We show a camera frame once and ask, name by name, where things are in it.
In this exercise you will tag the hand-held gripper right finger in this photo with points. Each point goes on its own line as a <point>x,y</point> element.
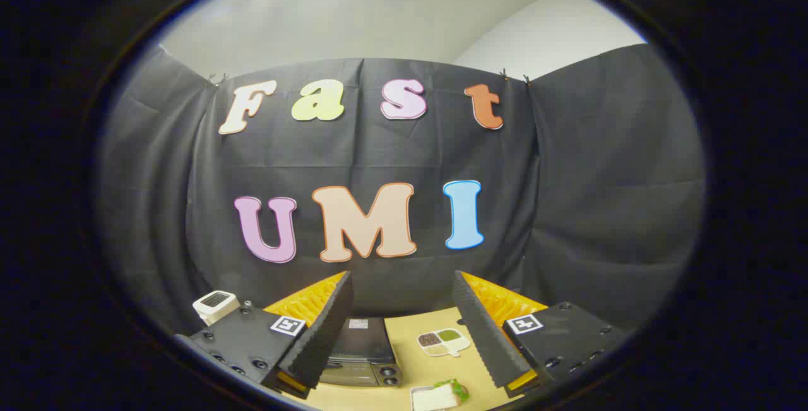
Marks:
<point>486,341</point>

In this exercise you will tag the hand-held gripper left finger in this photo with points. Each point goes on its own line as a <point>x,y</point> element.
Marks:
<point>322,335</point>

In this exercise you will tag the black toaster oven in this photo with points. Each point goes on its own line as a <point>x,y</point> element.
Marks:
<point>363,341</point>

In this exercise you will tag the white bread lettuce sandwich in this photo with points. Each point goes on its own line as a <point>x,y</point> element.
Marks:
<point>445,394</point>

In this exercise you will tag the white divided dish of grains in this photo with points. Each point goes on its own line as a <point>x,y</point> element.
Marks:
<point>442,343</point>

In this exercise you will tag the small white appliance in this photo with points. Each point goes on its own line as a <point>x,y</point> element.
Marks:
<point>214,310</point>

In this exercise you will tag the black backdrop cloth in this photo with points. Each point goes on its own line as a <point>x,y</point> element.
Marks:
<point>568,177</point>

